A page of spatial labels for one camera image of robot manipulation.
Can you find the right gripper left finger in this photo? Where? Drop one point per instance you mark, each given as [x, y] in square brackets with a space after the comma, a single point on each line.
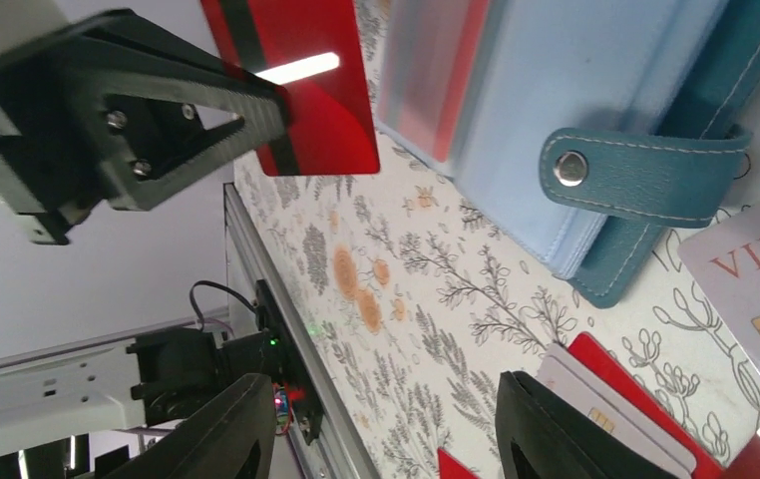
[232, 436]

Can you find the aluminium rail frame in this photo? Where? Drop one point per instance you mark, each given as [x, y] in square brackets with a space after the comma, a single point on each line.
[319, 437]

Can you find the red card front left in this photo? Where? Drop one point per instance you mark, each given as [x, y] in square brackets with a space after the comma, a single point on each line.
[588, 351]

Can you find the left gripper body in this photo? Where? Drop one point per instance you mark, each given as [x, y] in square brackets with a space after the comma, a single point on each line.
[47, 192]

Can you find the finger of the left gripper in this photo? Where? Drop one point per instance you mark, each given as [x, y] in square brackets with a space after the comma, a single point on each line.
[172, 113]

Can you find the floral table mat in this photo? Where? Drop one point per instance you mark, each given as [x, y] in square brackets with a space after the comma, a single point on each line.
[417, 303]

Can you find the teal leather card holder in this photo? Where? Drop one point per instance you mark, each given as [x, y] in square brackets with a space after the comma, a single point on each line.
[582, 129]

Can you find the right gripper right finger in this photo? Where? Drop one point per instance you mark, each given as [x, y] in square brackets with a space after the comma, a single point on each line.
[539, 435]

